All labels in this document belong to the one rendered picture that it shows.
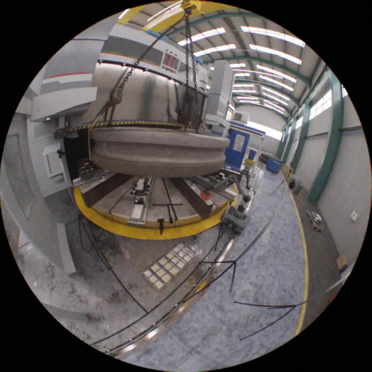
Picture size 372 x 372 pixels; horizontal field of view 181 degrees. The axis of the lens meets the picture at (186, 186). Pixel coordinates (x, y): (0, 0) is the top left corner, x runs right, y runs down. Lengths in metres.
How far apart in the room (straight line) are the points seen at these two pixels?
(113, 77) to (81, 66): 1.90
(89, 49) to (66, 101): 1.35
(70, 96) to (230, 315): 4.05
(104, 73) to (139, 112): 2.09
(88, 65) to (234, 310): 4.85
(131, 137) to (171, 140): 0.74
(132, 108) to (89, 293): 5.04
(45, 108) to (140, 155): 2.09
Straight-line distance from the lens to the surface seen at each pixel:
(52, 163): 4.07
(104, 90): 4.43
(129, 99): 4.67
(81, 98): 2.36
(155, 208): 2.40
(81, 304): 2.29
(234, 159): 7.34
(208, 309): 2.02
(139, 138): 2.20
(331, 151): 10.43
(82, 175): 3.63
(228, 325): 2.15
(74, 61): 3.08
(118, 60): 4.75
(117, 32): 7.25
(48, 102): 2.43
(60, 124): 3.14
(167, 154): 2.35
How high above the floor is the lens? 1.92
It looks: 29 degrees down
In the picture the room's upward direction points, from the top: 10 degrees clockwise
